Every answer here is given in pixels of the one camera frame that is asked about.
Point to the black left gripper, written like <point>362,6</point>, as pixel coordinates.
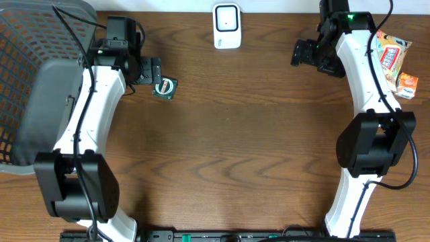
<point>155,70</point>

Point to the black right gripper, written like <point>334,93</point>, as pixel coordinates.
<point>333,64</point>

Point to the dark green round-label pack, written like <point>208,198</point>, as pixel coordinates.
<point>166,89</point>

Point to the large beige snack bag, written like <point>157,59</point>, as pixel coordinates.
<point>391,52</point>

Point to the orange tissue pack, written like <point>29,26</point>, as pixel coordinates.
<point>406,86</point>

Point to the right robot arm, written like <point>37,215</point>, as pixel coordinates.
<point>377,147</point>

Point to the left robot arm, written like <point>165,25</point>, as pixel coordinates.
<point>75,180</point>

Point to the white barcode scanner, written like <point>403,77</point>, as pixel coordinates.
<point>227,26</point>

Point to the grey plastic shopping basket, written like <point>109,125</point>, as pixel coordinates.
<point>41,75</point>

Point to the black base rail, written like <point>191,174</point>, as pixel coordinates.
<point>190,236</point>

